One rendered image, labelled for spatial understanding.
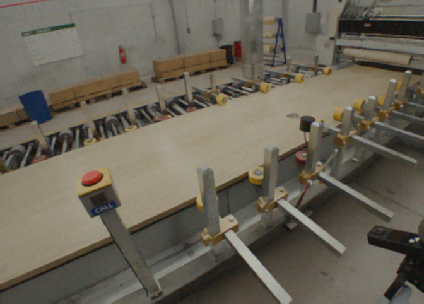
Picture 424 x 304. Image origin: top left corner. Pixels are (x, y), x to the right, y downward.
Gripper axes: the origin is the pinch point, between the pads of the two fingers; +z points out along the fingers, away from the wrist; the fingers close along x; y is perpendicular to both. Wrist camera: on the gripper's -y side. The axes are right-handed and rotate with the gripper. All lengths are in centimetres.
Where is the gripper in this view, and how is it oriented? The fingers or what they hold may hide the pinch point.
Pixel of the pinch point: (387, 286)
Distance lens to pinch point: 67.2
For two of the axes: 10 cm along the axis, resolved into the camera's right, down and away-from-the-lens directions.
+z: 0.9, 8.6, 5.1
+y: 5.5, 3.8, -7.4
